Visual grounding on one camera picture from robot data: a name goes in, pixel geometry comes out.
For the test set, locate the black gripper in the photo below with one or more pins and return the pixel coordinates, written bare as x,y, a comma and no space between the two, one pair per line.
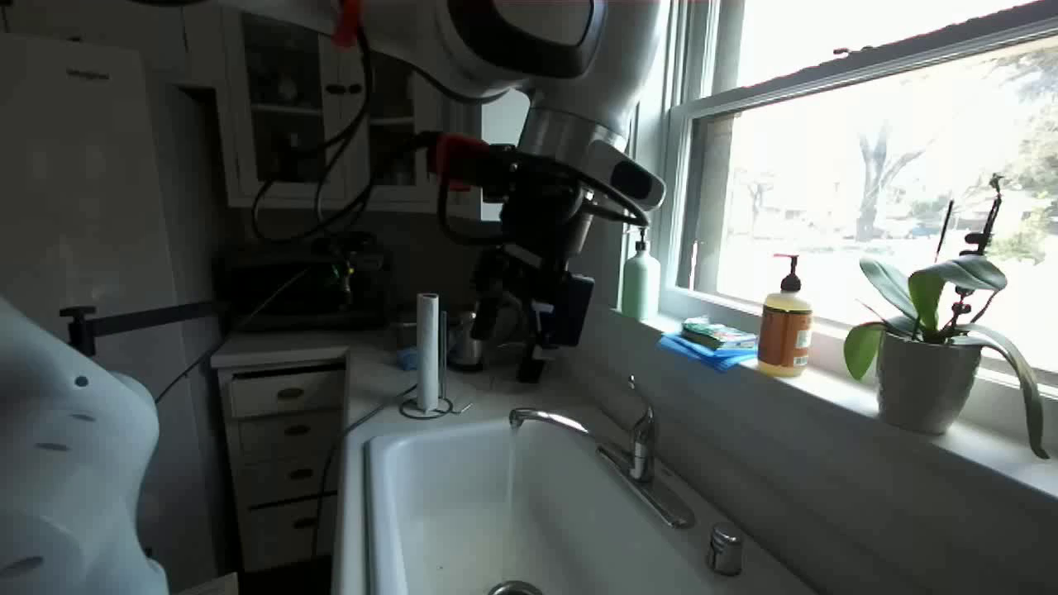
543,225

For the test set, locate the chrome sink tap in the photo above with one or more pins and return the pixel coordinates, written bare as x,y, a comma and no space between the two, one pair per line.
633,456

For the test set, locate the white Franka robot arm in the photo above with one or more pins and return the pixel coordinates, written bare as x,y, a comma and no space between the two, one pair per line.
616,43

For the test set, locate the metal canister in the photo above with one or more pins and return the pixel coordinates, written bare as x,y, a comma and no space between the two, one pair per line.
463,340

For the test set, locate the pale green bottle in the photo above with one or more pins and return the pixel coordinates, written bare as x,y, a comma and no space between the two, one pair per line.
640,282

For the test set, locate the white paper towel holder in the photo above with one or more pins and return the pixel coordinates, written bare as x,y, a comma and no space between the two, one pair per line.
429,359

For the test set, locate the green sponge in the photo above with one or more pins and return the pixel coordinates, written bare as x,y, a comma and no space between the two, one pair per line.
714,331

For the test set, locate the white ceramic sink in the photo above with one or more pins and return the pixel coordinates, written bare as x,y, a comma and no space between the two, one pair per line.
498,516

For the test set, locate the amber soap pump bottle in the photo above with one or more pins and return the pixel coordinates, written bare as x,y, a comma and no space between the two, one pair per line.
786,331

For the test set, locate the black countertop appliance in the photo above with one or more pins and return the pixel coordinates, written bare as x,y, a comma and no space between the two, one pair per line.
300,290

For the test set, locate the metal sink drain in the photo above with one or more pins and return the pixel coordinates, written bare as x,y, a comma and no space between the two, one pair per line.
512,589

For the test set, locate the chrome sink knob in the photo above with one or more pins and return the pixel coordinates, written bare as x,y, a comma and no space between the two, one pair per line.
725,550

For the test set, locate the white drawer cabinet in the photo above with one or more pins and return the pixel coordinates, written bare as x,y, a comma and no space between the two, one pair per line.
282,452

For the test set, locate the white plant pot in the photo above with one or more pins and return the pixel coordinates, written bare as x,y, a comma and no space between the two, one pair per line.
926,384

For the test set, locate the green orchid plant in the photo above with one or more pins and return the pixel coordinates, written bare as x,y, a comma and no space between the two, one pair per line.
931,290

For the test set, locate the black clamp bar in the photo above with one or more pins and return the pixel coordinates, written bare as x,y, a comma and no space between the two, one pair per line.
110,319

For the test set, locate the white refrigerator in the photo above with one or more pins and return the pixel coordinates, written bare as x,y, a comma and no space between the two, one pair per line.
85,186

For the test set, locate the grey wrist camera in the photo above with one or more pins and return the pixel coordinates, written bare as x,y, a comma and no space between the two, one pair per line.
635,183

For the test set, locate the white window frame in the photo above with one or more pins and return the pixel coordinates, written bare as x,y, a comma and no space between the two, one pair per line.
705,99

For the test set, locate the white glass-door wall cabinet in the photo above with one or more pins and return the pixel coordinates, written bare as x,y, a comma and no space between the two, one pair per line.
292,119

